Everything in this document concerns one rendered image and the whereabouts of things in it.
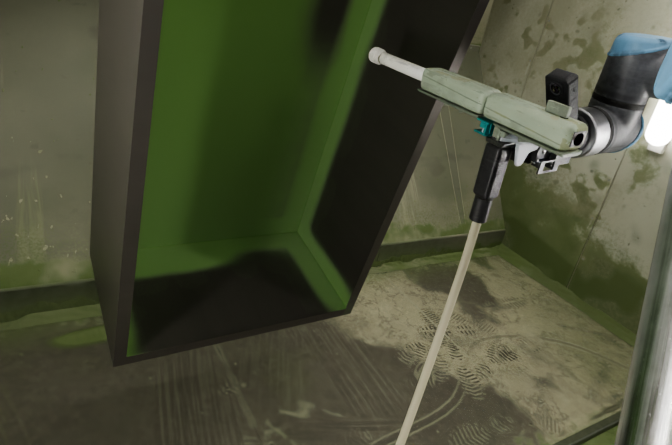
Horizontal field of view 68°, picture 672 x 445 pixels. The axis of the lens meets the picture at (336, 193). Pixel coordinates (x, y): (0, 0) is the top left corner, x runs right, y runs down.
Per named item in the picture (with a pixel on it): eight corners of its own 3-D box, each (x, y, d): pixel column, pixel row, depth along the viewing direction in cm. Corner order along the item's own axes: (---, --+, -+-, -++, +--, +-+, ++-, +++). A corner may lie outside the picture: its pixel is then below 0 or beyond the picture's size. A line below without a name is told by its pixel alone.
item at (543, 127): (544, 254, 76) (598, 112, 66) (524, 260, 74) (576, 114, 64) (369, 140, 112) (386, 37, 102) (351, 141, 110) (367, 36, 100)
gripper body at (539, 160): (536, 175, 81) (579, 167, 87) (553, 126, 77) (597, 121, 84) (500, 157, 87) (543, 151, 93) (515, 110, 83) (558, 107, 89)
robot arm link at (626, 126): (611, 93, 98) (591, 140, 103) (573, 95, 91) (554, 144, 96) (657, 109, 91) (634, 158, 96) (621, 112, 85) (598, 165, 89)
